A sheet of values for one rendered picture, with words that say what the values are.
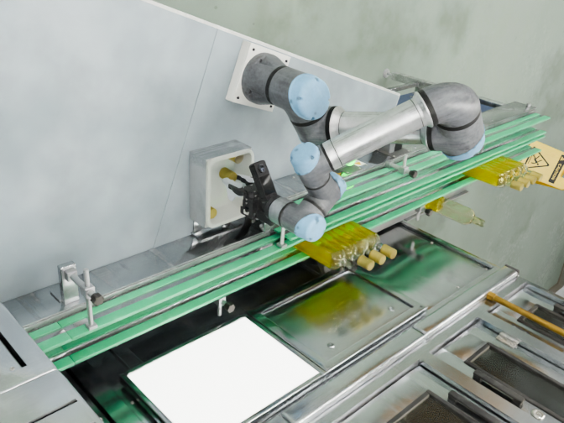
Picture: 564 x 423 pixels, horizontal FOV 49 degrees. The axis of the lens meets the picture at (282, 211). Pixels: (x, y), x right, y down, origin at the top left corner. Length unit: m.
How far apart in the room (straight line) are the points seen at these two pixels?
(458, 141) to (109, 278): 0.99
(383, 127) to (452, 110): 0.17
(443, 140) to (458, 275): 0.78
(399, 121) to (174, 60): 0.61
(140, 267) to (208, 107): 0.49
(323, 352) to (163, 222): 0.60
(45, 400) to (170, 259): 0.75
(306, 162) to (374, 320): 0.64
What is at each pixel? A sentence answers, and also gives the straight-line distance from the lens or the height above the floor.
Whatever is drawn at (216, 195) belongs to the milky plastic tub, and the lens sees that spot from 1.89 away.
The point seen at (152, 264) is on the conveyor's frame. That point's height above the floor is 0.83.
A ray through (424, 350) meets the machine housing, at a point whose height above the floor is 1.42.
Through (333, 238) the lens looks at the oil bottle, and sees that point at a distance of 2.00.
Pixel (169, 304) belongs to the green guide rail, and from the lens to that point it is 1.77.
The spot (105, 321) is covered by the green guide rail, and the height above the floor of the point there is 0.96.
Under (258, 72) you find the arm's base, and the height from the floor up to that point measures 0.83.
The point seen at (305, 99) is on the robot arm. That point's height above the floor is 1.01.
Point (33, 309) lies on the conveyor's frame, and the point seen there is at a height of 0.83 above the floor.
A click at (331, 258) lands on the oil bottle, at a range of 1.92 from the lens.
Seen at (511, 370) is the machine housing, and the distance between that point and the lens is 1.95.
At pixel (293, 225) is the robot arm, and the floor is 1.14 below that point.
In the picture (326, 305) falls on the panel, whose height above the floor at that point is 1.11.
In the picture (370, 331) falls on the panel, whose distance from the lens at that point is 1.88.
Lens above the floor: 2.10
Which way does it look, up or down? 39 degrees down
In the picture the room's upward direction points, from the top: 119 degrees clockwise
